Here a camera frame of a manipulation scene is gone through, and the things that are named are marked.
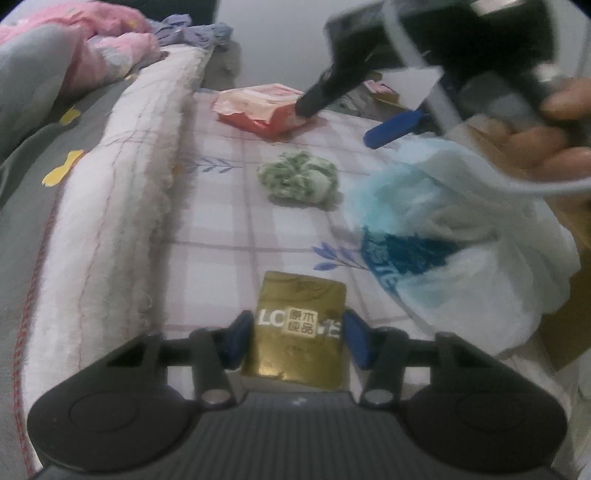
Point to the pink tissue packet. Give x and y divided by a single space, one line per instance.
258 110

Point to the pink quilt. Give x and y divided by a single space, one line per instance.
101 50

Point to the white plastic bag blue print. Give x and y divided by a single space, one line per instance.
461 286

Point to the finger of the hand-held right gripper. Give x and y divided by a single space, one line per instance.
392 129
318 97

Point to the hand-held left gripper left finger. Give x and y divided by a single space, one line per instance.
238 339

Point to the grey nightstand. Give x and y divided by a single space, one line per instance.
226 64

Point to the purple cloth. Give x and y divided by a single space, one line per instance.
194 32

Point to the person's right hand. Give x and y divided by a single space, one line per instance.
554 147

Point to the grey quilt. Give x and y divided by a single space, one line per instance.
27 184

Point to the green white scrunchie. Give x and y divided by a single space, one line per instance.
295 177

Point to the white fuzzy blanket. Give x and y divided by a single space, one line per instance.
115 207

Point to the gold tissue packet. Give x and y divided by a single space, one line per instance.
295 295

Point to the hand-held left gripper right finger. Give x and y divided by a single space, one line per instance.
360 339

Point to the large cardboard box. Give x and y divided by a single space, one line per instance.
568 332

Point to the black headboard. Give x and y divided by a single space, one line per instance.
184 9

